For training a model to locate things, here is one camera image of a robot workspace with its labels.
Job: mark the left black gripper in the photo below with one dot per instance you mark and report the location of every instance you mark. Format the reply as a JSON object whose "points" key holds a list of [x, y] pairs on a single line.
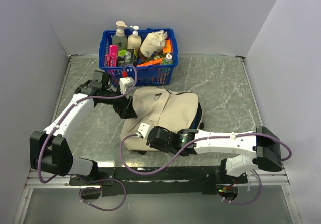
{"points": [[125, 108]]}

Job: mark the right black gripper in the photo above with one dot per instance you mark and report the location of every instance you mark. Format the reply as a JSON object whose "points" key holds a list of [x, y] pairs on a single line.
{"points": [[157, 147]]}

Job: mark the beige canvas backpack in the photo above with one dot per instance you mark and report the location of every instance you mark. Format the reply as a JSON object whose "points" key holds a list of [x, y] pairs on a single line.
{"points": [[159, 107]]}

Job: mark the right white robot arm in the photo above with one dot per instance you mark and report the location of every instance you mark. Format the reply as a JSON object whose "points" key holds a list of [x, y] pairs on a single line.
{"points": [[258, 149]]}

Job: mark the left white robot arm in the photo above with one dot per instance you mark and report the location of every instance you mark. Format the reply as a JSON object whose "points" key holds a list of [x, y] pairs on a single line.
{"points": [[49, 149]]}

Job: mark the pink box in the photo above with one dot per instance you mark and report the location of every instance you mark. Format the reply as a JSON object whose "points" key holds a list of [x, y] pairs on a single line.
{"points": [[111, 57]]}

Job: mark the green black box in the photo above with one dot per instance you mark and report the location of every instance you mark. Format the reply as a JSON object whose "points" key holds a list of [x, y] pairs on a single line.
{"points": [[127, 57]]}

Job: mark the orange long packet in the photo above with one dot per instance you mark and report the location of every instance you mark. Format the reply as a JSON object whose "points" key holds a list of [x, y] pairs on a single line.
{"points": [[151, 63]]}

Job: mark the blue plastic shopping basket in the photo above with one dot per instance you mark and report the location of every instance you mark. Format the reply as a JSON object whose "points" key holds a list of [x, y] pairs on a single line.
{"points": [[146, 76]]}

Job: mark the small green red-capped bottle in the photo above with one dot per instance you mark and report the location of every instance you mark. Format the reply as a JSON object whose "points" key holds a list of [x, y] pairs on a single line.
{"points": [[167, 60]]}

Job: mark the cream pump lotion bottle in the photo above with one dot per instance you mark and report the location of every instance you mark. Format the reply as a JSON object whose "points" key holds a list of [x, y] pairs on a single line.
{"points": [[134, 41]]}

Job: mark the green pump bottle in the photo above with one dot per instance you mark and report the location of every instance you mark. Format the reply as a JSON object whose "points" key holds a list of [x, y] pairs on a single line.
{"points": [[120, 38]]}

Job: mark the orange snack packet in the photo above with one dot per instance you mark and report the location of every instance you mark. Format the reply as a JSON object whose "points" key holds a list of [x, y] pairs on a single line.
{"points": [[167, 49]]}

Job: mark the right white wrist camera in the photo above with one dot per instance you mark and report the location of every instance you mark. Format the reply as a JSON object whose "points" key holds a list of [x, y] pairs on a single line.
{"points": [[144, 130]]}

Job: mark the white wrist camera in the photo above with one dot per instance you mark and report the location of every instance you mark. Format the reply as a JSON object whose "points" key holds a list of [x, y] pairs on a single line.
{"points": [[144, 130], [125, 82]]}

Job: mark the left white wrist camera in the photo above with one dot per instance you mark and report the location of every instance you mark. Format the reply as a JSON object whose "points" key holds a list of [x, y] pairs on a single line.
{"points": [[125, 82]]}

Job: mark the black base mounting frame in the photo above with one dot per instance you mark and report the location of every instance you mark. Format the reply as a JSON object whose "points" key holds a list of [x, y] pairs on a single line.
{"points": [[176, 179]]}

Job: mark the beige drawstring cloth pouch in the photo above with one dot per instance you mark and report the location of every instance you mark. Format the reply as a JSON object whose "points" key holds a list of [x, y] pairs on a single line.
{"points": [[153, 43]]}

